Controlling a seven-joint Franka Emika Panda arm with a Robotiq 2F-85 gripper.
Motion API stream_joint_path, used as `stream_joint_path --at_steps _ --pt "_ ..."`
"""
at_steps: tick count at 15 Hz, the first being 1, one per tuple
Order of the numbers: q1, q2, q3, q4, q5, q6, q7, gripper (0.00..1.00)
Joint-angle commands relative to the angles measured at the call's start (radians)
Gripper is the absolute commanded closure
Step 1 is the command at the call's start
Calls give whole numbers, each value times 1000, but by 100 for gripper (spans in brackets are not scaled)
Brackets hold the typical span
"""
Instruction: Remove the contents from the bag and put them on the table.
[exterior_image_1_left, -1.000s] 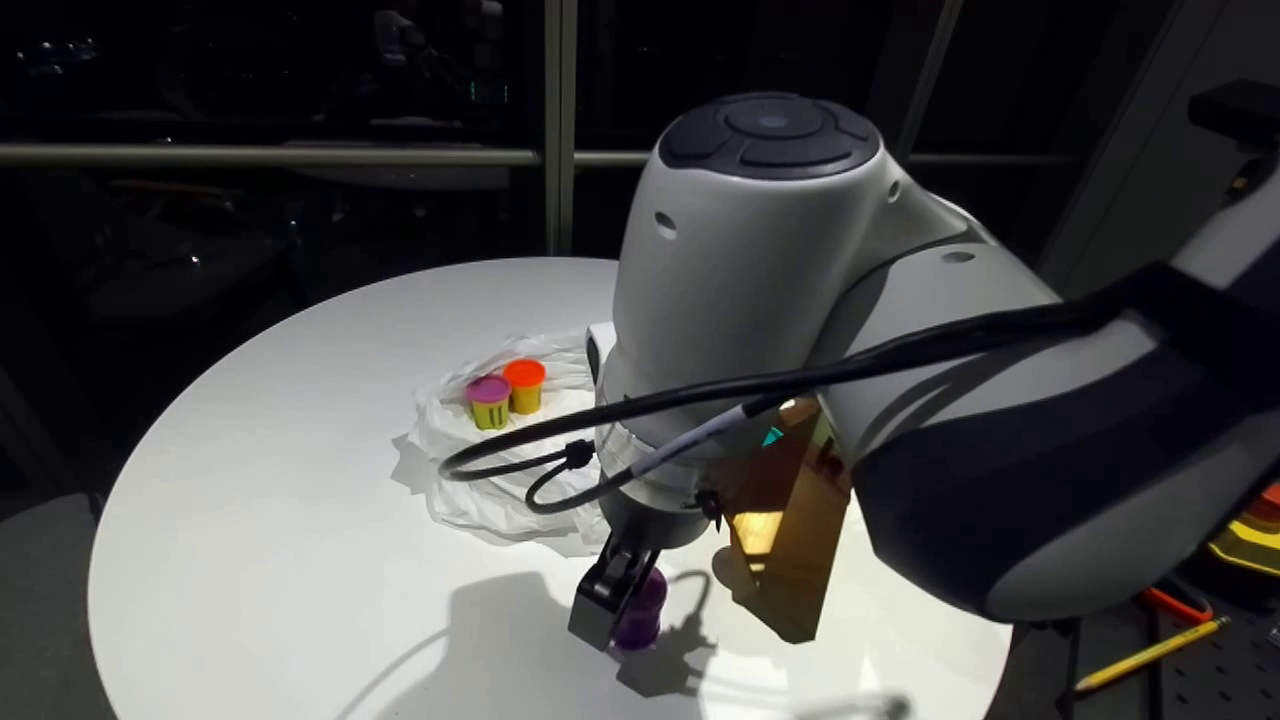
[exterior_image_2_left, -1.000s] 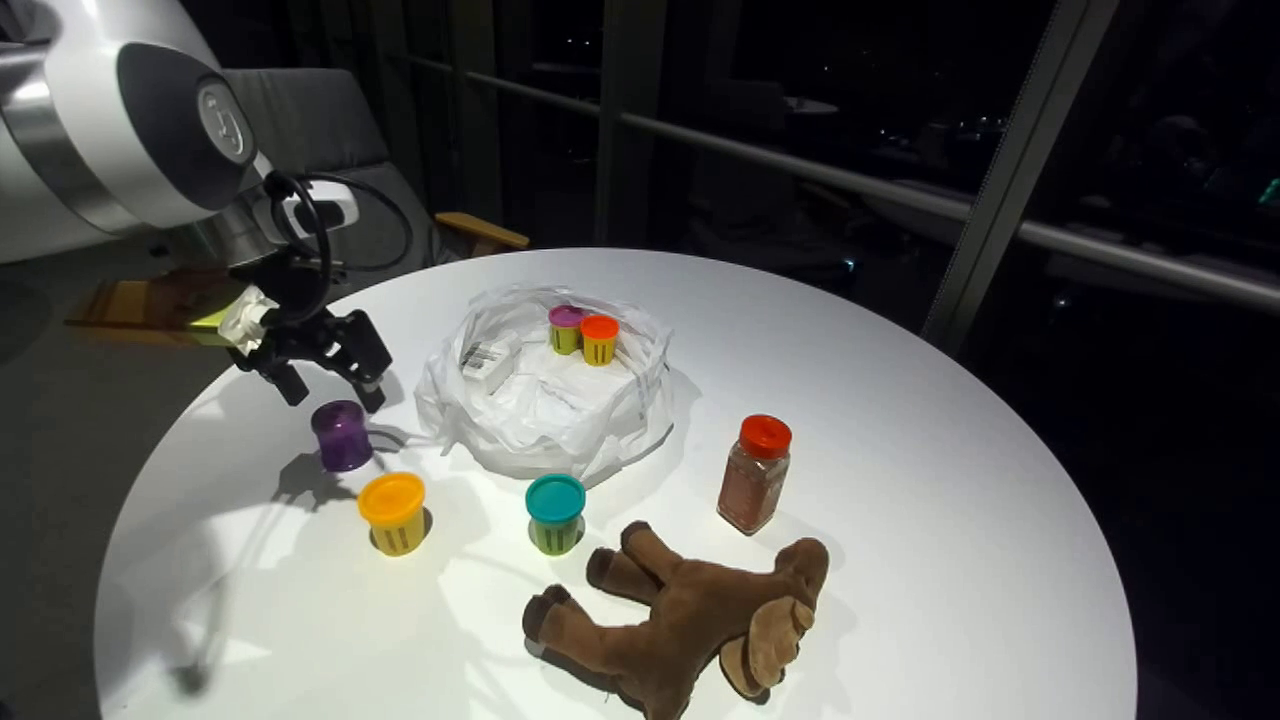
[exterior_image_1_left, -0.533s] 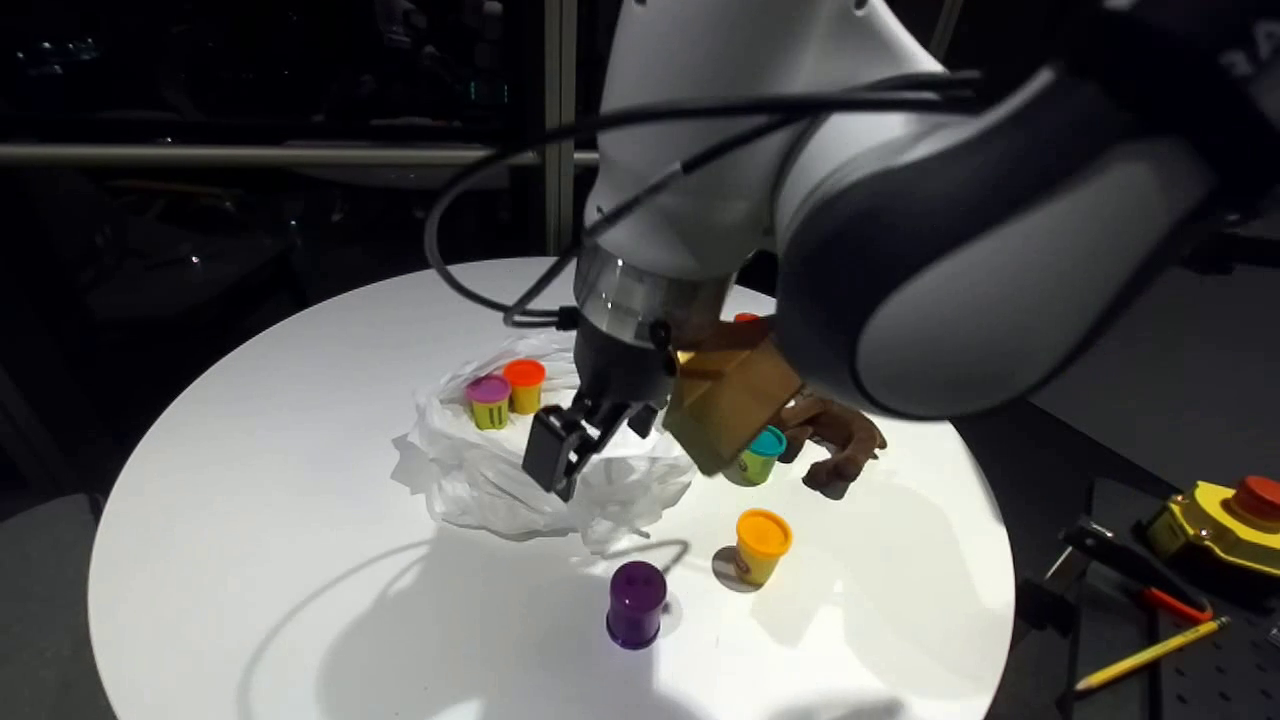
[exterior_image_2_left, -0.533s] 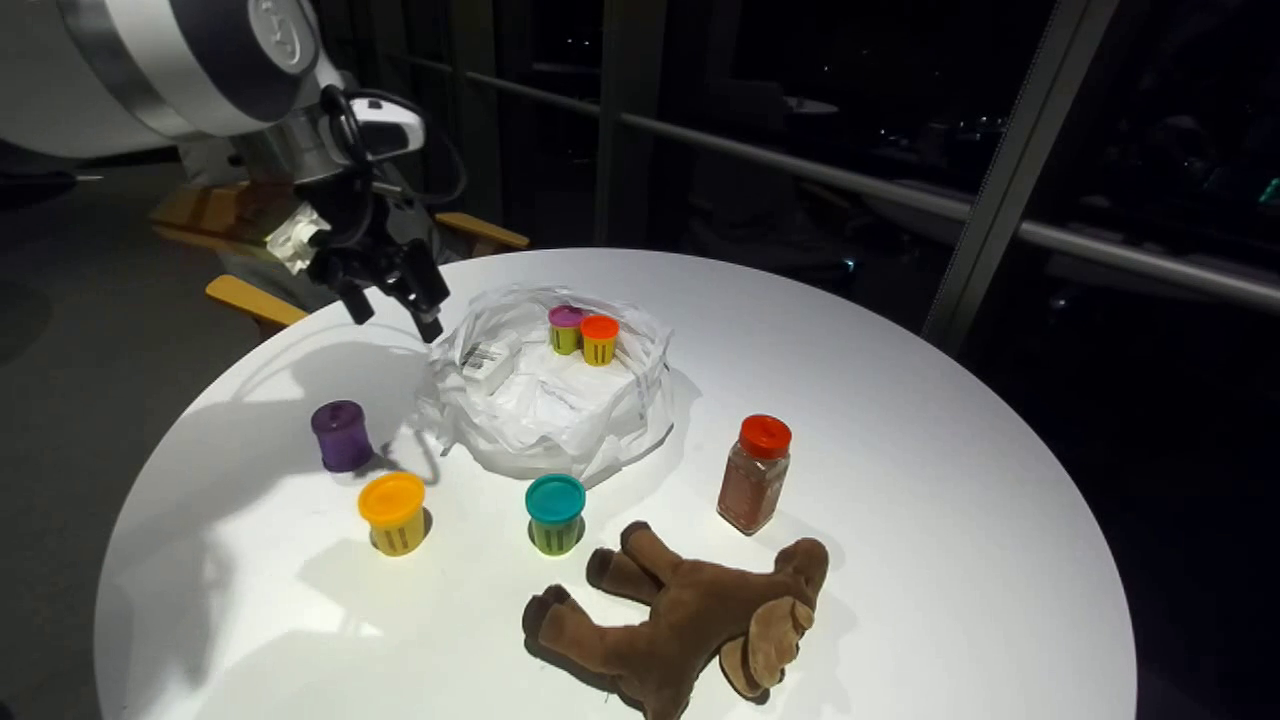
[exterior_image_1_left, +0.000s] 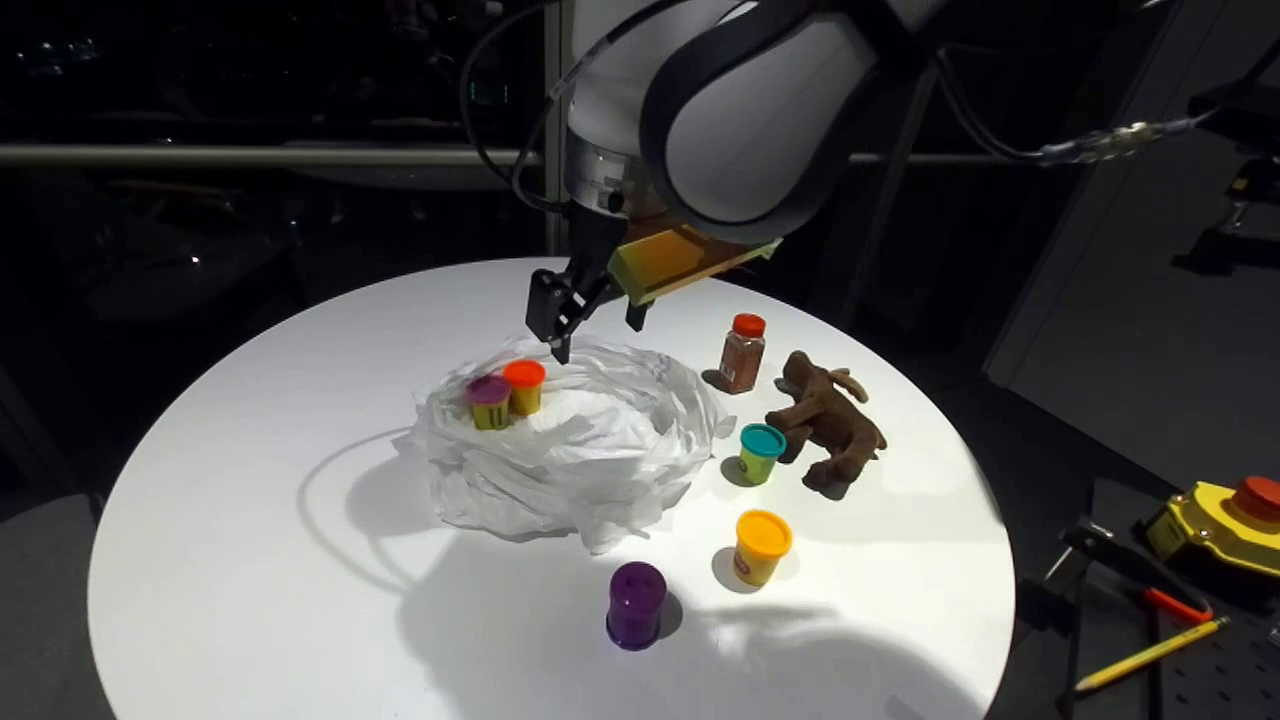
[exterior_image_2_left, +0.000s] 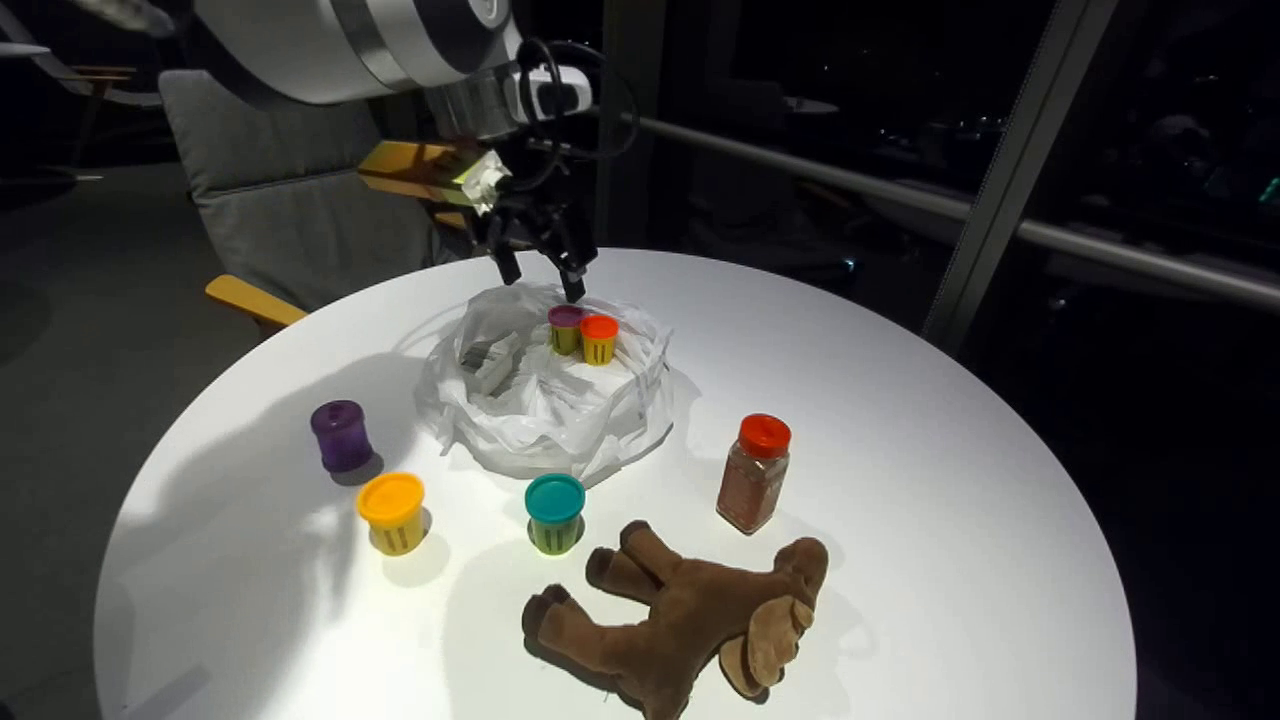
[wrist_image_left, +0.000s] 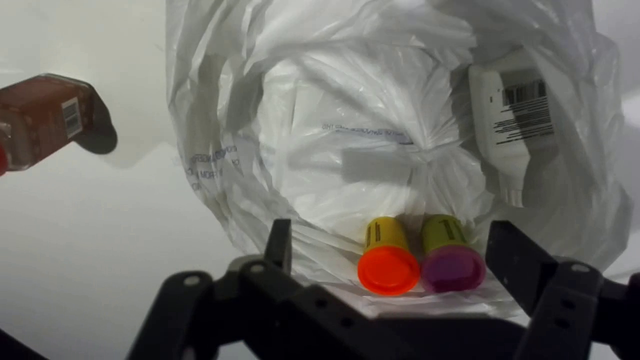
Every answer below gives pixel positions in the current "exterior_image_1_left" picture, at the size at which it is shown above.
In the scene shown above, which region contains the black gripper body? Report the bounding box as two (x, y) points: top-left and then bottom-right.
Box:
(565, 214), (635, 307)

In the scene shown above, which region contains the orange lid dough tub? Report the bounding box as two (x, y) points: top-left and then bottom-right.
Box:
(501, 355), (551, 421)

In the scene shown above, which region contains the red lid spice jar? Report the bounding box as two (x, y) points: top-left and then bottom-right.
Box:
(715, 307), (770, 400)

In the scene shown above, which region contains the magenta lid dough tub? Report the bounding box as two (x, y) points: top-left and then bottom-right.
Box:
(465, 374), (515, 438)

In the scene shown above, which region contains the teal lid dough tub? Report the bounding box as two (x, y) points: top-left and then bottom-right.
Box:
(718, 421), (795, 491)

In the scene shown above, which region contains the brown plush dog toy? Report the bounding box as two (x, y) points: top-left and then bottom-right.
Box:
(765, 345), (892, 500)

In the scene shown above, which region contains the yellow lid dough tub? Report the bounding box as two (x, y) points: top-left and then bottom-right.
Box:
(727, 506), (801, 587)

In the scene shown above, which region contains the dark purple lid dough tub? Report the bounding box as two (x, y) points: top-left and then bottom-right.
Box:
(603, 558), (676, 658)

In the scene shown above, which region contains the white plastic bag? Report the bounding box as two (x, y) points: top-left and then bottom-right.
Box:
(395, 339), (741, 554)

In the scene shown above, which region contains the metal window railing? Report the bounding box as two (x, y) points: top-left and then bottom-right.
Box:
(0, 140), (1072, 174)

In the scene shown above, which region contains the yellow pencil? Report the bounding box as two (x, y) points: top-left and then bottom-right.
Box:
(1067, 612), (1230, 702)

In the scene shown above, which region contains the black stand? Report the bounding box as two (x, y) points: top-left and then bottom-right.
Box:
(1167, 77), (1280, 281)

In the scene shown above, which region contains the yellow emergency stop button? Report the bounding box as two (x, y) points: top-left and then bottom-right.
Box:
(1144, 473), (1280, 579)

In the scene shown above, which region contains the grey window post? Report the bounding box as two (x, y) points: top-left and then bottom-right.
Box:
(539, 0), (574, 262)

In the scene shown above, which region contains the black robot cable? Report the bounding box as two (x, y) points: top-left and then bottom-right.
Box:
(454, 0), (1280, 219)

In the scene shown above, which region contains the red handled tool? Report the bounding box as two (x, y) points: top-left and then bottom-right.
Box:
(1061, 518), (1218, 631)

